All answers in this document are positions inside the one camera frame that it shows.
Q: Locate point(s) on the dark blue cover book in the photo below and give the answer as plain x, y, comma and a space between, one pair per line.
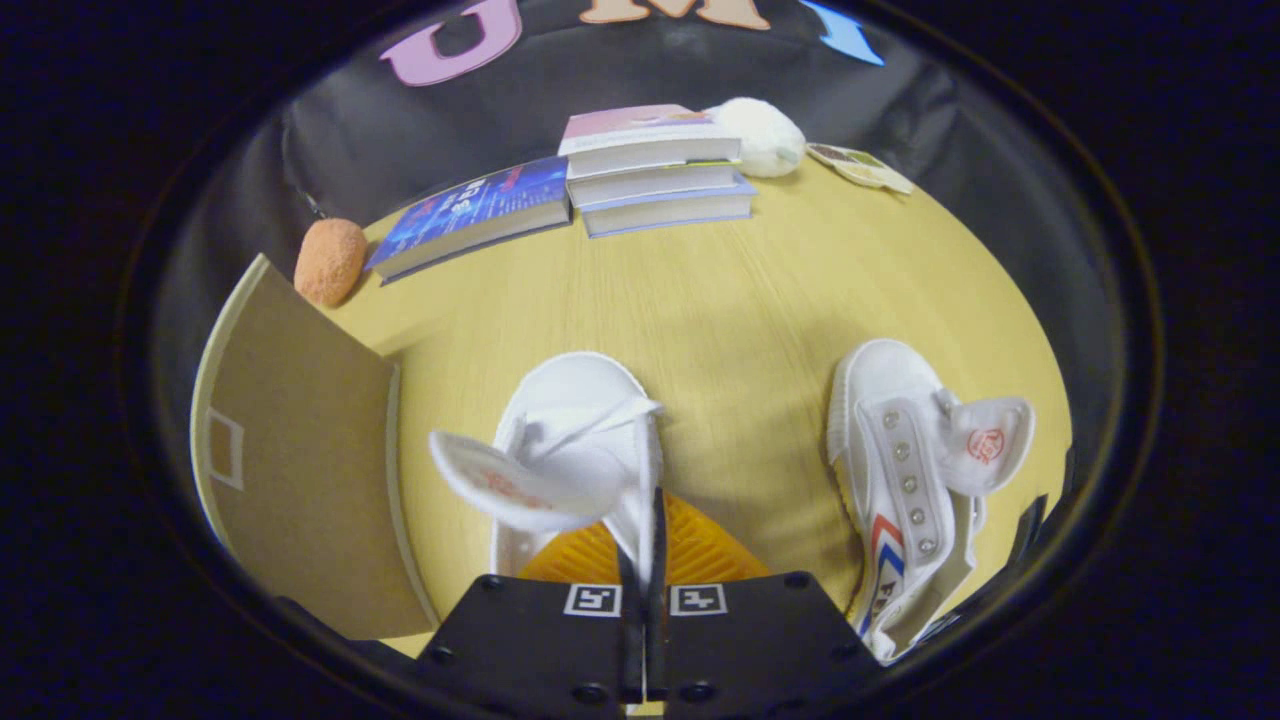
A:
470, 205

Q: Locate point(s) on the pink cover book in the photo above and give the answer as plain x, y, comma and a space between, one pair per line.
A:
630, 125

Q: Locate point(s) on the white fluffy ball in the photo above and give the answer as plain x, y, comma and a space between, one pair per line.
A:
765, 135

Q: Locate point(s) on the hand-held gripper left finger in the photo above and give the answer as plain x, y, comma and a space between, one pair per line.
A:
630, 650

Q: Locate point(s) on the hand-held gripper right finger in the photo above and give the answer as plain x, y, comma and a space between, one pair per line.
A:
658, 640

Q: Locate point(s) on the brown cardboard storage box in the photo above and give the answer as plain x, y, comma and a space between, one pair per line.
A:
300, 450

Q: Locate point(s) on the orange sponge ball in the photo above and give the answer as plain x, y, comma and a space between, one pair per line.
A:
330, 262

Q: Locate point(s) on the white cover book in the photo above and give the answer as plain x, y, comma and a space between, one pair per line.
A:
650, 183

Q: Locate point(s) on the black frame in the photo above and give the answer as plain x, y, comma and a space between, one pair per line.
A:
1028, 530

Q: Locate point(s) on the white canvas shoe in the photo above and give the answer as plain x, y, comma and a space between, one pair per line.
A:
570, 390
880, 380

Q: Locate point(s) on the pale blue cover book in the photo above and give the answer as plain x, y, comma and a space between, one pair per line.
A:
670, 212

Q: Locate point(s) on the divided tray with grains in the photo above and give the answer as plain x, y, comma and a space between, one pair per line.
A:
860, 165

